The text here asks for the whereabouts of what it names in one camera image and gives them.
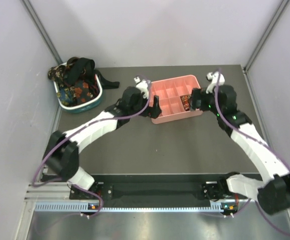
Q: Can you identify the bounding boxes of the red multicolour checked tie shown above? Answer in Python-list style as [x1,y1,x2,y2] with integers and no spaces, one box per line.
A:
[180,94,191,111]

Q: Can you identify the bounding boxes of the pink compartment tray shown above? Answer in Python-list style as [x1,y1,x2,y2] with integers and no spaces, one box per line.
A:
[149,75,202,124]

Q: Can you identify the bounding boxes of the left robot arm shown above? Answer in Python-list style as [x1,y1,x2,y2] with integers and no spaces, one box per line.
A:
[43,86,162,198]

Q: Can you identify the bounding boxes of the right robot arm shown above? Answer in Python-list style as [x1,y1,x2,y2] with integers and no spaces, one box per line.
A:
[189,84,290,215]

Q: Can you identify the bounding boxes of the black tie with orange flowers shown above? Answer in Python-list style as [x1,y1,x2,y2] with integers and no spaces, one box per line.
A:
[70,80,97,105]

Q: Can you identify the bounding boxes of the teal perforated plastic basket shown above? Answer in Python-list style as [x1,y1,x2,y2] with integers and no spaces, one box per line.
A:
[51,62,104,113]

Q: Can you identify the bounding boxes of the plain black tie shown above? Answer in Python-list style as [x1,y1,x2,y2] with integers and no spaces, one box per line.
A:
[63,57,120,90]

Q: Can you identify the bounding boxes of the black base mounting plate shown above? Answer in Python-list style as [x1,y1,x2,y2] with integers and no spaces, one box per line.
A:
[69,173,248,208]

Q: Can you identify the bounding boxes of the blue tie with yellow flowers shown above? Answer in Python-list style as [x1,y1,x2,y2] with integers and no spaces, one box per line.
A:
[57,87,77,107]

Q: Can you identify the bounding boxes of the dark tie with beige flowers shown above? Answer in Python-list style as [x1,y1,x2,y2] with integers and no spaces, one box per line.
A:
[48,65,70,85]

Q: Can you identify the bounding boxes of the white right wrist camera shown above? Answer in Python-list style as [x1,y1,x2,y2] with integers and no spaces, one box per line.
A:
[205,71,225,94]

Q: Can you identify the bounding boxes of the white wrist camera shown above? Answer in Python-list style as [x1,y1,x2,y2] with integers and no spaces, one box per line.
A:
[205,71,225,94]
[134,76,151,99]

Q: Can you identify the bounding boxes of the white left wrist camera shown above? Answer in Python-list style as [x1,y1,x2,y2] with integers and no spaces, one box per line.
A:
[134,76,151,99]

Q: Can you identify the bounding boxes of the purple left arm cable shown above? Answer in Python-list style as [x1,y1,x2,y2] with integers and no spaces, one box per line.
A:
[31,74,152,220]

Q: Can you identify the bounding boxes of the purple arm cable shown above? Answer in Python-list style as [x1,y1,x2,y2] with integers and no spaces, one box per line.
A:
[213,67,290,238]
[31,74,152,220]

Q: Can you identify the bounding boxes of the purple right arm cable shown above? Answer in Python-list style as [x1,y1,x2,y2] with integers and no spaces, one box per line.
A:
[213,67,290,238]

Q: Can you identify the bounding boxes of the aluminium frame rail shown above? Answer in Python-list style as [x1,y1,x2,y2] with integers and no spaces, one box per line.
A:
[24,181,290,213]

